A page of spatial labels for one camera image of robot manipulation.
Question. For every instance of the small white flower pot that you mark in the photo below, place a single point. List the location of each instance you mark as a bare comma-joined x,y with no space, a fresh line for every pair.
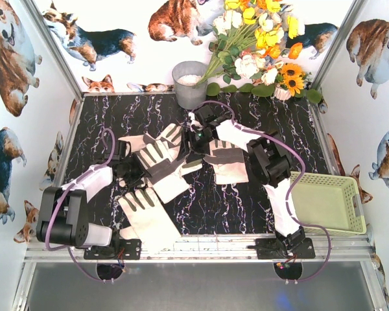
282,94

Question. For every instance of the work glove with grey band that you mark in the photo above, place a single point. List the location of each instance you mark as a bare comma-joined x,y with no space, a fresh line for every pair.
228,163

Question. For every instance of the green storage basket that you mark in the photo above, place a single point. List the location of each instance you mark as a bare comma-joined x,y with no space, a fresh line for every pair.
332,202

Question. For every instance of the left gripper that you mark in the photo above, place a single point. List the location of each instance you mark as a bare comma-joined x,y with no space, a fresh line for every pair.
129,170

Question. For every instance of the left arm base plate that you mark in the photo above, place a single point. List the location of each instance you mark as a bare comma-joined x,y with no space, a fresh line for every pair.
121,249

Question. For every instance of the artificial flower bouquet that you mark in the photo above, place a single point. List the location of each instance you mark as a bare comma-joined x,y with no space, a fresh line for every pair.
256,45

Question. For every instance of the work glove near front edge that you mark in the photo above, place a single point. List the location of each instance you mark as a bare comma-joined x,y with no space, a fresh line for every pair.
148,220

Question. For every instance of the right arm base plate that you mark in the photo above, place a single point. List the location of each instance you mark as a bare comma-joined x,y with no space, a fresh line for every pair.
269,248

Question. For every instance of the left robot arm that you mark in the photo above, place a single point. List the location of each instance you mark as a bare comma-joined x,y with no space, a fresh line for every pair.
63,219

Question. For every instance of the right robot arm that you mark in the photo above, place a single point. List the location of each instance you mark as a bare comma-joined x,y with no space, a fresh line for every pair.
268,160

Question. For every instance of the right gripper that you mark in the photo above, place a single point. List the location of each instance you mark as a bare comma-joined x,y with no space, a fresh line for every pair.
197,139

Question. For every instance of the grey metal bucket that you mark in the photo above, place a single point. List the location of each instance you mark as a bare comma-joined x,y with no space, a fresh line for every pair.
190,92

